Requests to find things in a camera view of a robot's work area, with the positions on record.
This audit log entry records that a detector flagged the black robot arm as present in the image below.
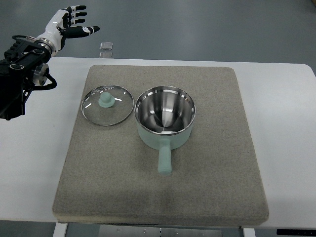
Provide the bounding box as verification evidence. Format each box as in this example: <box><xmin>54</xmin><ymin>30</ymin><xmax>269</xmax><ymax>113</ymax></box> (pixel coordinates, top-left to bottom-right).
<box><xmin>0</xmin><ymin>35</ymin><xmax>57</xmax><ymax>120</ymax></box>

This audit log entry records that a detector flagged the glass lid green knob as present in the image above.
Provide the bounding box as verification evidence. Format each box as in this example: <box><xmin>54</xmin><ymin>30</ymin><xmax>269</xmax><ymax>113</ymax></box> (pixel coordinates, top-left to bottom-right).
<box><xmin>80</xmin><ymin>85</ymin><xmax>134</xmax><ymax>126</ymax></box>

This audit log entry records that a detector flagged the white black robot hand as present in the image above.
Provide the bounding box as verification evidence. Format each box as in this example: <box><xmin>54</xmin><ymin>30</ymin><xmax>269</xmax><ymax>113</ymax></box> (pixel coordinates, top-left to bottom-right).
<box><xmin>35</xmin><ymin>5</ymin><xmax>100</xmax><ymax>56</ymax></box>

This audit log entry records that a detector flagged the mint green saucepan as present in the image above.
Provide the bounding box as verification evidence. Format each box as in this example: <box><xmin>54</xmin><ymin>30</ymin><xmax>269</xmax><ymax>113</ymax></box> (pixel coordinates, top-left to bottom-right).
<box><xmin>134</xmin><ymin>86</ymin><xmax>196</xmax><ymax>175</ymax></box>

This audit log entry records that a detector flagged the grey felt mat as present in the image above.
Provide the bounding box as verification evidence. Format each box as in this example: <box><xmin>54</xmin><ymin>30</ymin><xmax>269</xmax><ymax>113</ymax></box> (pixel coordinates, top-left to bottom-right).
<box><xmin>51</xmin><ymin>64</ymin><xmax>269</xmax><ymax>226</ymax></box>

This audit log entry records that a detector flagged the black control panel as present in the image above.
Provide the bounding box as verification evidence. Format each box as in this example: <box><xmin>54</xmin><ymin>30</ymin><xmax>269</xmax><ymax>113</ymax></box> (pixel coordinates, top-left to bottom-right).
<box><xmin>276</xmin><ymin>229</ymin><xmax>316</xmax><ymax>237</ymax></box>

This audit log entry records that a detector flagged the metal table bracket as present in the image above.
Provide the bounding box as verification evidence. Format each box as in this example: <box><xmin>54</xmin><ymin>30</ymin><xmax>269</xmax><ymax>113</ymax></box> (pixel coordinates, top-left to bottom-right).
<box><xmin>98</xmin><ymin>225</ymin><xmax>223</xmax><ymax>237</ymax></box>

